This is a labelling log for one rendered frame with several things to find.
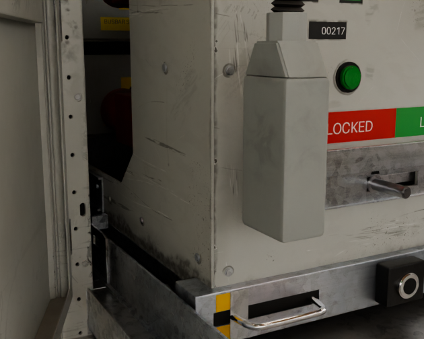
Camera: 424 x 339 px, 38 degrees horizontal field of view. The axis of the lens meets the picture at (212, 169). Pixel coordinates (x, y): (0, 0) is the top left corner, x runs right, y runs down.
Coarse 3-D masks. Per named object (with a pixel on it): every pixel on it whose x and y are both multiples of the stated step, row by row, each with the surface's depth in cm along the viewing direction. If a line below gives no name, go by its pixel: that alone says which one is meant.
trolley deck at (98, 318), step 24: (96, 312) 81; (120, 312) 77; (360, 312) 77; (384, 312) 77; (408, 312) 77; (96, 336) 82; (120, 336) 72; (144, 336) 71; (264, 336) 71; (288, 336) 71; (312, 336) 71; (336, 336) 71; (360, 336) 71; (384, 336) 71; (408, 336) 71
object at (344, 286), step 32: (384, 256) 74; (416, 256) 76; (192, 288) 64; (224, 288) 64; (256, 288) 65; (288, 288) 67; (320, 288) 70; (352, 288) 72; (224, 320) 64; (256, 320) 66
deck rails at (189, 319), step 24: (120, 264) 80; (120, 288) 81; (144, 288) 73; (168, 288) 67; (144, 312) 74; (168, 312) 67; (192, 312) 61; (168, 336) 67; (192, 336) 62; (216, 336) 57
